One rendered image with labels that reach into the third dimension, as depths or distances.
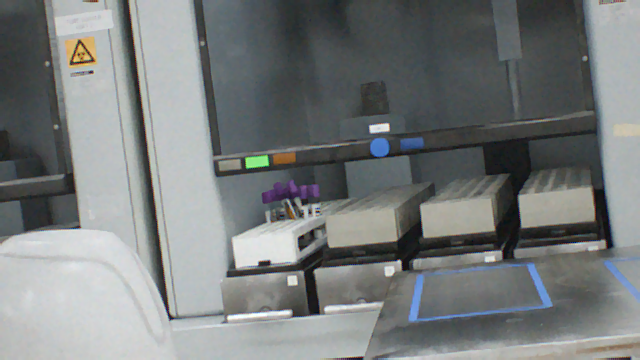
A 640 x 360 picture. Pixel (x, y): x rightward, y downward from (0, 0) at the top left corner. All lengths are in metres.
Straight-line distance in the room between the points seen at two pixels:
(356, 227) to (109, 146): 0.43
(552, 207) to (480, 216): 0.11
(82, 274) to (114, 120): 1.18
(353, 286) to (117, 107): 0.50
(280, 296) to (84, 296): 1.05
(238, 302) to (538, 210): 0.49
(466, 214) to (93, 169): 0.62
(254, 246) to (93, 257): 1.06
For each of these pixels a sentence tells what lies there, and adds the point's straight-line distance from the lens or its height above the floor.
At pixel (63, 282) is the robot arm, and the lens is 1.00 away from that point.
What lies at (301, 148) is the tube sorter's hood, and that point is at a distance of 2.06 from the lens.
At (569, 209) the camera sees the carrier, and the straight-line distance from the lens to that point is 2.03.
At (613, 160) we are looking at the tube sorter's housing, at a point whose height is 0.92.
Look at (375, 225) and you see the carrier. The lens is 2.06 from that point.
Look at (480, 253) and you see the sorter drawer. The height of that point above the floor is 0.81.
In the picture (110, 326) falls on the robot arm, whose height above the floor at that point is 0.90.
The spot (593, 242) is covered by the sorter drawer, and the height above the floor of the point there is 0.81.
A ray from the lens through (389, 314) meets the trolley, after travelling 1.41.
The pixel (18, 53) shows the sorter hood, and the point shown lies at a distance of 2.22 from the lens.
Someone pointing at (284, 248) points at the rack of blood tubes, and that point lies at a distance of 2.05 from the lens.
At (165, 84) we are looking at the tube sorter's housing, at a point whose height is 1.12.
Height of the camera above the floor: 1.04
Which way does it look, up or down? 3 degrees down
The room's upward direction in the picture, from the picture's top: 7 degrees counter-clockwise
